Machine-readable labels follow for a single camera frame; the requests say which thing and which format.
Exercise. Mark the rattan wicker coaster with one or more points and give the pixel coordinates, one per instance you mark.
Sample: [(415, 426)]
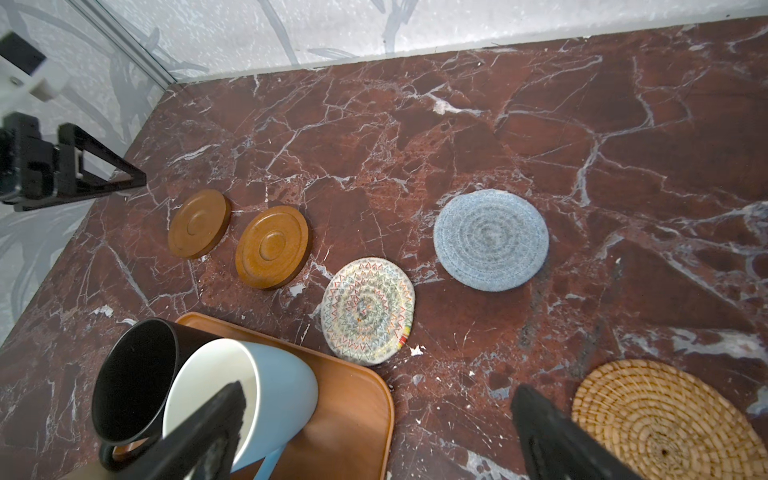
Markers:
[(665, 423)]

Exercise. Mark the aluminium cage frame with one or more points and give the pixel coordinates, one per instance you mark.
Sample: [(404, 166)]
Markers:
[(101, 19)]

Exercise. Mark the black mug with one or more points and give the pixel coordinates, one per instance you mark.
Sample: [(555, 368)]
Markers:
[(133, 384)]

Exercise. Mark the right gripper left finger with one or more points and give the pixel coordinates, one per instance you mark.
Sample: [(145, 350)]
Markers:
[(202, 447)]

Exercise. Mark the brown wooden coaster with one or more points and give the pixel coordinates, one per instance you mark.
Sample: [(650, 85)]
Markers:
[(273, 248), (199, 224)]

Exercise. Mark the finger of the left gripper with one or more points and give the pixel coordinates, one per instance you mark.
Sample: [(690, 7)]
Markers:
[(87, 169)]

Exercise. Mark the orange wooden tray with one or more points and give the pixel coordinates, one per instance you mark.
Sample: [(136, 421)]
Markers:
[(349, 435)]

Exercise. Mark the multicolour woven coaster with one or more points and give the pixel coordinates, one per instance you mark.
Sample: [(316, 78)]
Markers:
[(367, 311)]

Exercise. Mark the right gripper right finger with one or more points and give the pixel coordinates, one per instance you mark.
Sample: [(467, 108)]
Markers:
[(554, 447)]

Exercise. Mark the light blue mug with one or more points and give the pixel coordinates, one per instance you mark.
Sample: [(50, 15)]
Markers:
[(280, 390)]

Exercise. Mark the grey blue woven coaster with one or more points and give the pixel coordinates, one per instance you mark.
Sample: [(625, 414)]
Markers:
[(491, 240)]

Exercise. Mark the right brown wooden coaster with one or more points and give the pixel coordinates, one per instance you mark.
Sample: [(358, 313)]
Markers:
[(273, 248)]

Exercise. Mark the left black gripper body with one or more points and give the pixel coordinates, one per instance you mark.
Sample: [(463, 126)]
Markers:
[(28, 162)]

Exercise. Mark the left brown wooden coaster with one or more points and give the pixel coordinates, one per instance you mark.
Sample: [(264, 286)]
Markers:
[(199, 224)]

